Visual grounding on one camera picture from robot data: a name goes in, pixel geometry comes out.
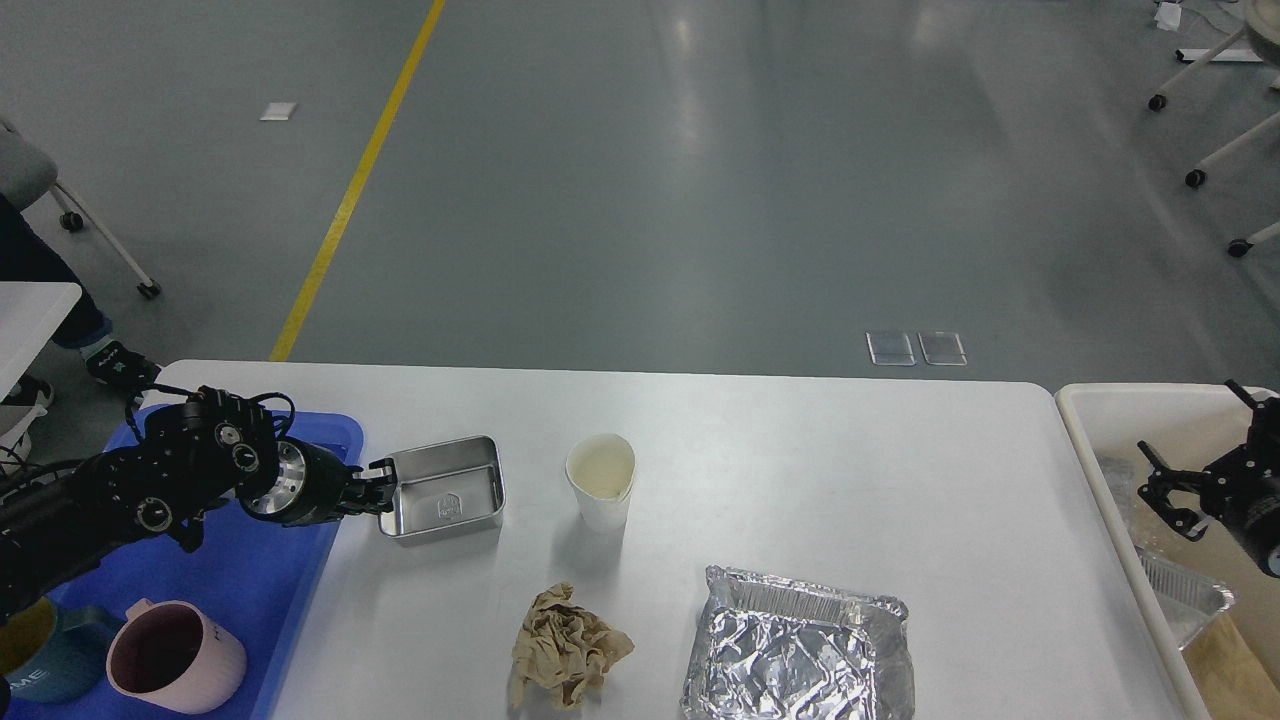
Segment black white sneaker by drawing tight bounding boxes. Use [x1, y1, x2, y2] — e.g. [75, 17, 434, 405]
[82, 340, 161, 407]

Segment white side table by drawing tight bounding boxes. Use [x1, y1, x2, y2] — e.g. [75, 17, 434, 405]
[1, 281, 82, 396]

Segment clear floor plate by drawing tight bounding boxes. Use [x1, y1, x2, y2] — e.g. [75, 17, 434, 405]
[916, 331, 968, 366]
[865, 331, 916, 366]

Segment beige plastic waste bin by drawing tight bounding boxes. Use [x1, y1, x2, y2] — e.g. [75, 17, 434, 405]
[1056, 380, 1277, 719]

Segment white paper cup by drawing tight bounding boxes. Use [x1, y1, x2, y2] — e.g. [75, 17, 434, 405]
[564, 433, 636, 533]

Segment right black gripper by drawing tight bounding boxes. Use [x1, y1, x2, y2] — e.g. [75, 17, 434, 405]
[1137, 379, 1279, 578]

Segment dark blue mug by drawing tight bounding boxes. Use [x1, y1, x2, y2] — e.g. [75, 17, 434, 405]
[1, 597, 125, 705]

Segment small steel rectangular tin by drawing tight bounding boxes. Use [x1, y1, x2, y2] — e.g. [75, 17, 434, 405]
[374, 436, 506, 547]

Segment white chair base with castors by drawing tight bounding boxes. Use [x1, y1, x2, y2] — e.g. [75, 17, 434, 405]
[1148, 0, 1280, 260]

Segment left clear floor plate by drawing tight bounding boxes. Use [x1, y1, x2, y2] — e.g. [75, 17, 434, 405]
[865, 331, 916, 366]

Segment pink mug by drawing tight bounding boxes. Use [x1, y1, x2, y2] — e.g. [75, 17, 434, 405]
[105, 598, 248, 715]

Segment foil tray in bin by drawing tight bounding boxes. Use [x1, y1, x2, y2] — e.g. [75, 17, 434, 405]
[1134, 546, 1235, 650]

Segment aluminium foil tray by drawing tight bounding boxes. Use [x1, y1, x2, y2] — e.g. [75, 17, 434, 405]
[680, 565, 916, 719]

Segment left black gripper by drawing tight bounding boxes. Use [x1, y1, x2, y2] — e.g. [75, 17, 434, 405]
[243, 438, 399, 527]

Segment blue plastic tray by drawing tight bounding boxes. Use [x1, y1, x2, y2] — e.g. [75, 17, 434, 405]
[4, 411, 364, 719]

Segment crumpled brown paper napkin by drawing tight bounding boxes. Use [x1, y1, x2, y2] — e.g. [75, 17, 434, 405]
[508, 582, 635, 711]

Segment right clear floor plate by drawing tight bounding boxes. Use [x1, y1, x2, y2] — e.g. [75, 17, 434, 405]
[916, 331, 968, 366]

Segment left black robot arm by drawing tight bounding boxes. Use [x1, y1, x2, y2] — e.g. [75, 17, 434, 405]
[1, 386, 399, 619]

